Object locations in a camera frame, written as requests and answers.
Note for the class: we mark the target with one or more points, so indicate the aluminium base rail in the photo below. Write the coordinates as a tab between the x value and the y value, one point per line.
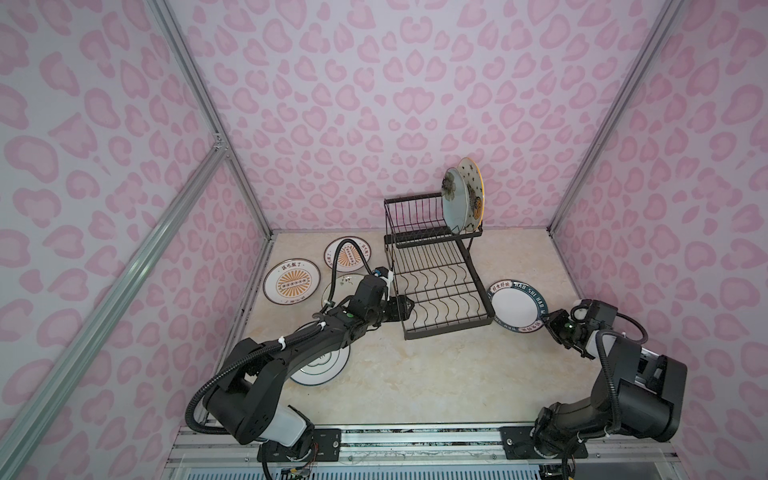
388	451

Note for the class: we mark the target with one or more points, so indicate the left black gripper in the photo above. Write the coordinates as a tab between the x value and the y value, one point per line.
400	308

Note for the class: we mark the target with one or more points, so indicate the aluminium frame diagonal strut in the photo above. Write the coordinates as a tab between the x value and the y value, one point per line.
39	413

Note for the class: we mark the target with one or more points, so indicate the mint green flower plate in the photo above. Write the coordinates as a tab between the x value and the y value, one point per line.
455	201

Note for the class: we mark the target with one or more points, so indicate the white star cat plate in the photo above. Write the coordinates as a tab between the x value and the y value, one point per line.
473	179

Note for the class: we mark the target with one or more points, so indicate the cream plum blossom plate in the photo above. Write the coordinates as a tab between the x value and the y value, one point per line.
344	286

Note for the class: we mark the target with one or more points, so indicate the black wire dish rack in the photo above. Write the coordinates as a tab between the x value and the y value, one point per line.
434	268

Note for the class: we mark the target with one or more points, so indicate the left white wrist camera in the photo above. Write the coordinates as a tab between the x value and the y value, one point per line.
387	276

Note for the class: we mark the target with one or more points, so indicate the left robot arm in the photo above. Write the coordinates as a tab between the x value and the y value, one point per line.
242	399

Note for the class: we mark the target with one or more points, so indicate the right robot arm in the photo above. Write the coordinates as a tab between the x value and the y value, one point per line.
638	392

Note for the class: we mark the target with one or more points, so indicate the small orange sunburst plate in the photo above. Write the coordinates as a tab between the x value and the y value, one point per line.
350	259

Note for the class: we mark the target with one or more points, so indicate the white plate black cloud outline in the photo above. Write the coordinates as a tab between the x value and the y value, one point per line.
323	369

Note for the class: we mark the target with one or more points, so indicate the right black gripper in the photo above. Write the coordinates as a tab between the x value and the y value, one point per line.
555	323

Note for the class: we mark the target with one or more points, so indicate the white plate dark green rim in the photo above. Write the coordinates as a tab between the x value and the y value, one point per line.
518	306

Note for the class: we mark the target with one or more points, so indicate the large orange sunburst plate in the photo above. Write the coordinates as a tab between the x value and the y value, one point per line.
292	281

